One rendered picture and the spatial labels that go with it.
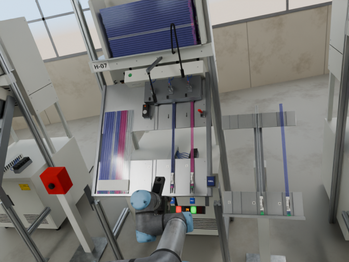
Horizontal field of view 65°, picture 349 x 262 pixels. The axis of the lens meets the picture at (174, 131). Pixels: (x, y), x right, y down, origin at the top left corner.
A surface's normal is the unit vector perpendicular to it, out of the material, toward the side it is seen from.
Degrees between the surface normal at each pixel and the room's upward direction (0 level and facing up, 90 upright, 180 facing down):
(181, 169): 44
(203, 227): 90
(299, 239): 0
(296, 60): 90
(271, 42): 90
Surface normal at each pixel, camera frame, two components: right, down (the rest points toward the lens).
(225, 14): 0.00, 0.46
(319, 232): -0.19, -0.87
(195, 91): -0.29, -0.29
